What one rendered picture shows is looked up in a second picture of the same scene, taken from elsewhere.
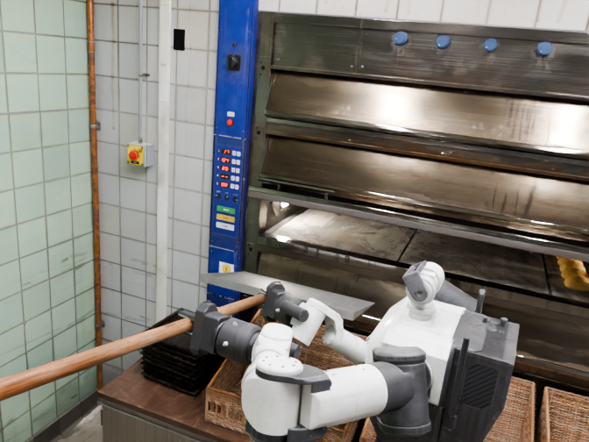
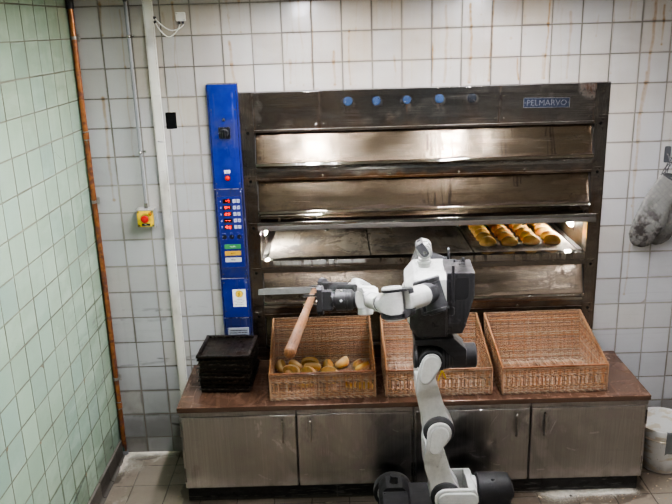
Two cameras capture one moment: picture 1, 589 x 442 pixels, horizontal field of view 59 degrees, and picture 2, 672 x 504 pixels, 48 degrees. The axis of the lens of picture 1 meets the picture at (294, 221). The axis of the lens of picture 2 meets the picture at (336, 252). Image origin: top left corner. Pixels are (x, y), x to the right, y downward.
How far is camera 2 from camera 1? 214 cm
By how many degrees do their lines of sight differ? 19
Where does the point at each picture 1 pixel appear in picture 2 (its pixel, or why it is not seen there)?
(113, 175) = (117, 240)
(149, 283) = (164, 326)
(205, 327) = (324, 297)
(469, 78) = (397, 121)
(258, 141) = (251, 188)
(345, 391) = (419, 292)
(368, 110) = (334, 153)
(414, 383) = (438, 288)
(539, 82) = (440, 119)
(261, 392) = (390, 298)
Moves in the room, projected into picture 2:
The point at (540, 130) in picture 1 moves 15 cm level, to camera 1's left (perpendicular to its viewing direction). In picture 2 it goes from (447, 148) to (421, 150)
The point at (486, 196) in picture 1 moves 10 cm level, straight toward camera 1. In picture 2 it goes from (423, 196) to (425, 200)
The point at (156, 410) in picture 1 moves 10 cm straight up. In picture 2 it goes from (231, 405) to (230, 388)
